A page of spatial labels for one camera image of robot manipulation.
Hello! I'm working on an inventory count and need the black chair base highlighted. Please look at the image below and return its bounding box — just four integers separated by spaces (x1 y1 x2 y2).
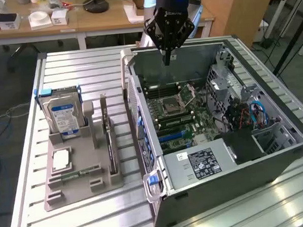
5 42 42 74

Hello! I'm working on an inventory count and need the hard disk in blue caddy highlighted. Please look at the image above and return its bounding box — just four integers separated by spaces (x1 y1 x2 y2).
34 84 86 141

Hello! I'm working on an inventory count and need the silver CPU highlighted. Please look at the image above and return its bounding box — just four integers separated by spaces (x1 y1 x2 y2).
52 150 72 171

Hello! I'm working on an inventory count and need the metal socket cover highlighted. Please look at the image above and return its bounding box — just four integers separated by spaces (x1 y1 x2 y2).
177 83 196 109

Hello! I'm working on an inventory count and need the silver chipset heatsink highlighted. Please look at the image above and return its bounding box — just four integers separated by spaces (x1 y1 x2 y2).
193 134 208 145

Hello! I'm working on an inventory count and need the grey power supply unit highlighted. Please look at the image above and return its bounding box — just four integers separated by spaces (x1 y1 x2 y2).
162 138 239 191

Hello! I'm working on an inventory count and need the black stand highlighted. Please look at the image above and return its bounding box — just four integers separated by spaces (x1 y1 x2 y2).
269 0 303 78

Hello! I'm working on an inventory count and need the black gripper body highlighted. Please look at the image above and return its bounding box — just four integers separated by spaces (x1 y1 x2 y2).
152 0 193 52

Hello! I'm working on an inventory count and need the black lamp base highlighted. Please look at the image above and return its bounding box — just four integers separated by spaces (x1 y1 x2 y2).
82 0 110 14

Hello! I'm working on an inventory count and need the red wire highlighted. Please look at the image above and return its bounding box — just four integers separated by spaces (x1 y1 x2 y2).
238 107 252 130

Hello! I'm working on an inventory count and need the grey parts rack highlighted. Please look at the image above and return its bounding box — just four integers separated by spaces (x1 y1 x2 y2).
39 99 125 213

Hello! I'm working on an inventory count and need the white box round insert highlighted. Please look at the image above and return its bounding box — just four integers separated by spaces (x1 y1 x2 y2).
27 10 54 31

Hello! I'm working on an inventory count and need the white paper stack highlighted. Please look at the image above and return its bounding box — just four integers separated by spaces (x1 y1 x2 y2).
123 4 145 24

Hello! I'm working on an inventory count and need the CPU socket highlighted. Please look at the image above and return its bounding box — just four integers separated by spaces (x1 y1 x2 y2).
160 96 183 114

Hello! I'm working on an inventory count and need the black plastic shroud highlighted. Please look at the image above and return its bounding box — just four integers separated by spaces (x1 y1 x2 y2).
222 132 267 166

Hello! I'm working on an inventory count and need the metal disk bay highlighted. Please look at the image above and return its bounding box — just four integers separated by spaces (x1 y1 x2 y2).
250 118 298 155

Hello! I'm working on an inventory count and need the black graphics card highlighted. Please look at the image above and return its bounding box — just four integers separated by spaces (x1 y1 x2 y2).
99 92 120 176

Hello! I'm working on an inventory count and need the white carton black lid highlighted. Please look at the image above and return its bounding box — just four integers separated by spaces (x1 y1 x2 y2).
0 12 22 31

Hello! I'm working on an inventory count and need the black labelled RAM stick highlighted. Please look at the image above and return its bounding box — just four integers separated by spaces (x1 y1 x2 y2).
157 114 195 131

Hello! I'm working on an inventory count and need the white floor cable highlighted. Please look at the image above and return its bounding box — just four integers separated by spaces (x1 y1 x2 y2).
0 102 30 119

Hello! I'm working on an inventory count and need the wooden desk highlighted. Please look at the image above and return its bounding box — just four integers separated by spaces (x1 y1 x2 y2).
0 0 217 55

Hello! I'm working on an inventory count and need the blue wire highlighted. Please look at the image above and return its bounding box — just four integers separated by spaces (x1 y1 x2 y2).
250 100 270 129

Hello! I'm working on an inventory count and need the blue expansion slot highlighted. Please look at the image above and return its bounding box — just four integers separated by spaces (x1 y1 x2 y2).
158 132 184 143

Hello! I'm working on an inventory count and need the wooden cabinet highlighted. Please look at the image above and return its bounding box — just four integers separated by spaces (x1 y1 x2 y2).
200 0 281 51

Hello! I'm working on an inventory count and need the green RAM stick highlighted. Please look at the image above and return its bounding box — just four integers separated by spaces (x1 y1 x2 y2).
59 168 95 181

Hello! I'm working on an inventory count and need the dark grey PC case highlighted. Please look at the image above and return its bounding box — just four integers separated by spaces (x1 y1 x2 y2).
119 36 303 227

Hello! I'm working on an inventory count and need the white labelled carton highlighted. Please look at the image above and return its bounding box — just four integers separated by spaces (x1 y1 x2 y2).
50 9 70 26

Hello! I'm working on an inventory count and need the green motherboard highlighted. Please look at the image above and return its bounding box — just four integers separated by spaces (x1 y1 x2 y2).
142 73 227 156

